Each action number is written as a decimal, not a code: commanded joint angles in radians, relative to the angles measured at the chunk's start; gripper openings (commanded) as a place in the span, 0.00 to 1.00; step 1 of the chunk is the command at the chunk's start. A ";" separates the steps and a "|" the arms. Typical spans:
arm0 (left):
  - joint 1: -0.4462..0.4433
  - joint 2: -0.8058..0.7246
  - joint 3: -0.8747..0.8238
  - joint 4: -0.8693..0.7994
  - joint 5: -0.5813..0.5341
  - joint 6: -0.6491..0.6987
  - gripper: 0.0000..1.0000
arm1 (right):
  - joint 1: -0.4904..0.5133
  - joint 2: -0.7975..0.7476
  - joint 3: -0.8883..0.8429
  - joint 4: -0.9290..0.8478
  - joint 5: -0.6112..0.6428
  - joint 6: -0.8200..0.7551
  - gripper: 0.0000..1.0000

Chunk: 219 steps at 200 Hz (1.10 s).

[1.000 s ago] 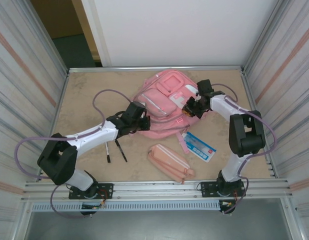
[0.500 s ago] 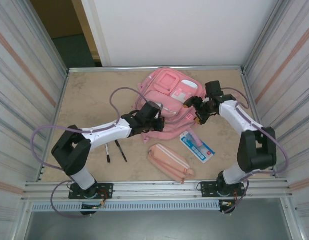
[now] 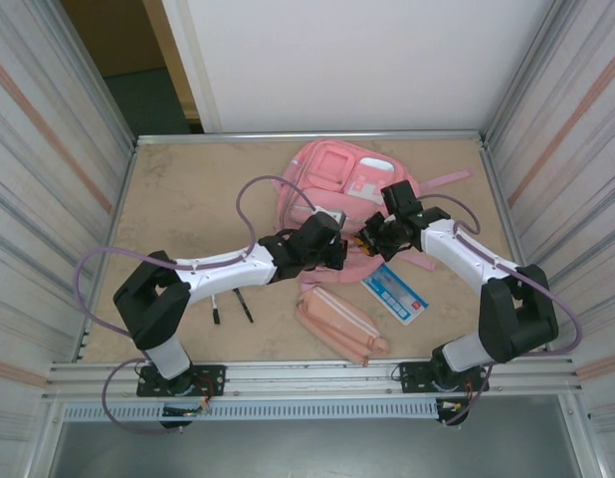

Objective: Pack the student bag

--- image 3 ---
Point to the blue white card packet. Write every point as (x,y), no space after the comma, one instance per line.
(397,296)

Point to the pink school backpack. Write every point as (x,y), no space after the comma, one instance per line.
(332,179)

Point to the pink striped pencil case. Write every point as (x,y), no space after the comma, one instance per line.
(337,323)

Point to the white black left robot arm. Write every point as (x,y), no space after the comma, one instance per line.
(223,271)

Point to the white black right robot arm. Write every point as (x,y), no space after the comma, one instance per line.
(462,254)

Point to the black marker pen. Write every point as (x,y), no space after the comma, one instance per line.
(244,306)

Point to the white barrel marker pen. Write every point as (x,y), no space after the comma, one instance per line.
(216,311)

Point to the corrugated side panel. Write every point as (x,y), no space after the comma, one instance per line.
(561,149)
(39,149)

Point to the small circuit board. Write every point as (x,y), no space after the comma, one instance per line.
(185,411)

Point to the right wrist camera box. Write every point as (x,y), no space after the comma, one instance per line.
(401,198)

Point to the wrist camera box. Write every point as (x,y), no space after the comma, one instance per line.
(401,198)
(333,219)

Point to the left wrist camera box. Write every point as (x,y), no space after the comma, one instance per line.
(333,219)

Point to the aluminium mounting rail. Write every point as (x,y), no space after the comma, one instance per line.
(312,378)

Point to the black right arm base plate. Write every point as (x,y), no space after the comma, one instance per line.
(412,378)

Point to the aluminium table edge rail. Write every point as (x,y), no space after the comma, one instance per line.
(213,138)

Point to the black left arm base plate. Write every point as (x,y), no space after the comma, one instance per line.
(210,378)

